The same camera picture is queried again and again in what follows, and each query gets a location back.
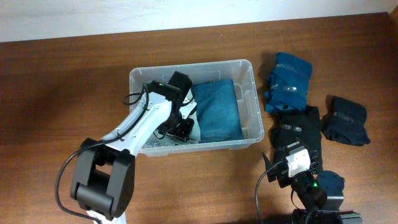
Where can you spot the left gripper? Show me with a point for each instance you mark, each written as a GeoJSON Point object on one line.
{"type": "Point", "coordinates": [184, 132]}

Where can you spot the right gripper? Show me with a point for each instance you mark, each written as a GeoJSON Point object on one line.
{"type": "Point", "coordinates": [284, 177]}

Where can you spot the light blue jeans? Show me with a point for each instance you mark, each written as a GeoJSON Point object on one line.
{"type": "Point", "coordinates": [160, 138]}

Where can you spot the dark blue jeans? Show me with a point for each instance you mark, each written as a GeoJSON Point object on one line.
{"type": "Point", "coordinates": [217, 111]}

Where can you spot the large black garment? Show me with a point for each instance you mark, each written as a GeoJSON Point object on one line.
{"type": "Point", "coordinates": [305, 125]}

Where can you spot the teal taped garment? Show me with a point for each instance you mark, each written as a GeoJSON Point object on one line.
{"type": "Point", "coordinates": [288, 84]}

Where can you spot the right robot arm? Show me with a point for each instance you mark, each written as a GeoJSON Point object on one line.
{"type": "Point", "coordinates": [323, 191]}

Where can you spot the clear plastic storage container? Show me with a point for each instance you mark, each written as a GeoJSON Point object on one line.
{"type": "Point", "coordinates": [242, 75]}

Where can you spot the small black folded garment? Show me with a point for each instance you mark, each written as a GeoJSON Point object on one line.
{"type": "Point", "coordinates": [345, 122]}

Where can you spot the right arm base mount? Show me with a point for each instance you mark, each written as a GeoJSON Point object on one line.
{"type": "Point", "coordinates": [325, 217]}

